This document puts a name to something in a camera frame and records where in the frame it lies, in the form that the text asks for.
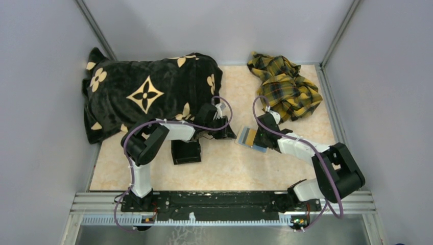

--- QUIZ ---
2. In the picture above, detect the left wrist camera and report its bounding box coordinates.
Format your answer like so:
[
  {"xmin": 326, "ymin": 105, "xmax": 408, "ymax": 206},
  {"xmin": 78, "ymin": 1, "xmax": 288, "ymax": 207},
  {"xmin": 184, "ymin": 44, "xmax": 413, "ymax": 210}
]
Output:
[{"xmin": 213, "ymin": 103, "xmax": 226, "ymax": 119}]

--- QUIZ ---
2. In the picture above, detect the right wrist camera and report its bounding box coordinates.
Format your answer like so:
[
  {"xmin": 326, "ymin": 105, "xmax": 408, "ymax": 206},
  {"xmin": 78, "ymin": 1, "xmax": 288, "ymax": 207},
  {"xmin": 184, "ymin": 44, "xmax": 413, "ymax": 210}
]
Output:
[{"xmin": 265, "ymin": 106, "xmax": 281, "ymax": 125}]

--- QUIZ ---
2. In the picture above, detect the black floral plush blanket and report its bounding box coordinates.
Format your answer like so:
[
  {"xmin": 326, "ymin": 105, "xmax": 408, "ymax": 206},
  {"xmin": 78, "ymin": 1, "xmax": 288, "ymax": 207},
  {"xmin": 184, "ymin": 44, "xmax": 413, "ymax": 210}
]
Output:
[{"xmin": 82, "ymin": 48, "xmax": 223, "ymax": 144}]

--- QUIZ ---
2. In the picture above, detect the white cable duct strip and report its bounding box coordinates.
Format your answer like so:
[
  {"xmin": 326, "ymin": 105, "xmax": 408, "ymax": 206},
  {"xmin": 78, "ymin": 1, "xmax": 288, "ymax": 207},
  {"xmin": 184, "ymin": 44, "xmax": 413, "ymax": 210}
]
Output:
[{"xmin": 81, "ymin": 214, "xmax": 293, "ymax": 227}]

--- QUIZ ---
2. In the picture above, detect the yellow plaid cloth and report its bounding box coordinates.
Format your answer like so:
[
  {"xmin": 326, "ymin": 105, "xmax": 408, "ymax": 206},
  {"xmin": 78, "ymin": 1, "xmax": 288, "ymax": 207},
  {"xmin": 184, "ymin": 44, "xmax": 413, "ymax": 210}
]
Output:
[{"xmin": 247, "ymin": 52, "xmax": 323, "ymax": 123}]

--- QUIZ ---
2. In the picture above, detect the aluminium front rail frame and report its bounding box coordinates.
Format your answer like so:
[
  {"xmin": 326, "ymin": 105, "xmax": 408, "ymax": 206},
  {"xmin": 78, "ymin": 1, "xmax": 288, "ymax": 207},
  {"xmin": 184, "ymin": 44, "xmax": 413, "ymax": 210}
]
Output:
[{"xmin": 70, "ymin": 191, "xmax": 377, "ymax": 214}]

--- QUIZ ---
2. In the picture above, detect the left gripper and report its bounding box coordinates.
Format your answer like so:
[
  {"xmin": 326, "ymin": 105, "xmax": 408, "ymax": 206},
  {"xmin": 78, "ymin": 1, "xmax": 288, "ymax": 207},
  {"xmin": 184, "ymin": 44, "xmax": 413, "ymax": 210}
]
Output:
[{"xmin": 204, "ymin": 115, "xmax": 237, "ymax": 140}]

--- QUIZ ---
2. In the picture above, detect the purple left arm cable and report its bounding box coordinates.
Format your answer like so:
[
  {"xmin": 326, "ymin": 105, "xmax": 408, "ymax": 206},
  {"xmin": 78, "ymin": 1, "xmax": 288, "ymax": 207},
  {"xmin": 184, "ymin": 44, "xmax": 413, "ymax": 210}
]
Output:
[{"xmin": 113, "ymin": 95, "xmax": 234, "ymax": 233}]

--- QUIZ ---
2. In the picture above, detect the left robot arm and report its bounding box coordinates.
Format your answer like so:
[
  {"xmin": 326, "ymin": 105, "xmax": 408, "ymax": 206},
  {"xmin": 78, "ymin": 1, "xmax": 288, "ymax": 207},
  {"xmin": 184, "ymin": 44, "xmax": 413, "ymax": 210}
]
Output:
[{"xmin": 119, "ymin": 103, "xmax": 236, "ymax": 212}]

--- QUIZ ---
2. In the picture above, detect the black rectangular box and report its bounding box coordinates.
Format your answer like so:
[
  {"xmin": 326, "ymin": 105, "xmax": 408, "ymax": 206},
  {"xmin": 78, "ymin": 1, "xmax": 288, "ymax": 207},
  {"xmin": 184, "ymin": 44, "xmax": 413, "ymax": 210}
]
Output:
[{"xmin": 171, "ymin": 140, "xmax": 202, "ymax": 165}]

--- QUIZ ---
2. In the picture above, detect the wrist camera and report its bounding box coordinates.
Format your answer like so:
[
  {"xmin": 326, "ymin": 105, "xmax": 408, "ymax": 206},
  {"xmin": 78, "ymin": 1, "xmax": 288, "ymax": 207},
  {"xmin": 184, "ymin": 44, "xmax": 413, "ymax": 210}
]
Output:
[
  {"xmin": 265, "ymin": 106, "xmax": 281, "ymax": 125},
  {"xmin": 213, "ymin": 103, "xmax": 226, "ymax": 119}
]

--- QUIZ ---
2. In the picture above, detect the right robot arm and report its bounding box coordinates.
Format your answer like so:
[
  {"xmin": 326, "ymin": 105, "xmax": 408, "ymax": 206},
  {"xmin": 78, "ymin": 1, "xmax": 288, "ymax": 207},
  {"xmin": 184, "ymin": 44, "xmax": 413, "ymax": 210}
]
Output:
[{"xmin": 254, "ymin": 112, "xmax": 366, "ymax": 210}]

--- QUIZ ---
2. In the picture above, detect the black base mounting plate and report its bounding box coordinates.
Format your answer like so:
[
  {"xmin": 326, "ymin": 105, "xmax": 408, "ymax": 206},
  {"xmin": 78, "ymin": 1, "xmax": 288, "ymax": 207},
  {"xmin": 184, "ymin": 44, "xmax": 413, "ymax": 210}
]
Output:
[{"xmin": 120, "ymin": 191, "xmax": 321, "ymax": 222}]

